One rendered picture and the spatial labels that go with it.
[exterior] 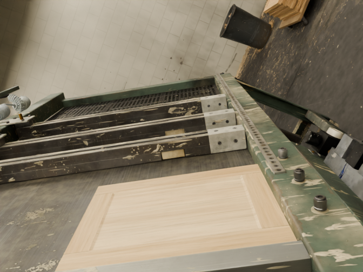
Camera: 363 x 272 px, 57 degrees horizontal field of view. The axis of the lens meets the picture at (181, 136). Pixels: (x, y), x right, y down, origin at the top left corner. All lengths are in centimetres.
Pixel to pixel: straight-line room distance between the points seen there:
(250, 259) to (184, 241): 16
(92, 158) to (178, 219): 51
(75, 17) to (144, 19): 118
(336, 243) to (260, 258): 13
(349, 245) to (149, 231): 41
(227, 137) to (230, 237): 51
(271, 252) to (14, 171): 97
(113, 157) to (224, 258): 67
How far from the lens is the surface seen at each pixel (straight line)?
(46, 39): 643
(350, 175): 91
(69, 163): 125
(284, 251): 66
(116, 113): 171
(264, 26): 527
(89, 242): 82
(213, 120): 138
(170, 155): 118
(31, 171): 132
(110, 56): 616
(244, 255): 65
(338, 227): 70
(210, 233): 75
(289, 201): 77
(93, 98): 248
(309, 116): 254
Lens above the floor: 124
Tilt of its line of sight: 7 degrees down
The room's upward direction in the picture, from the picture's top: 69 degrees counter-clockwise
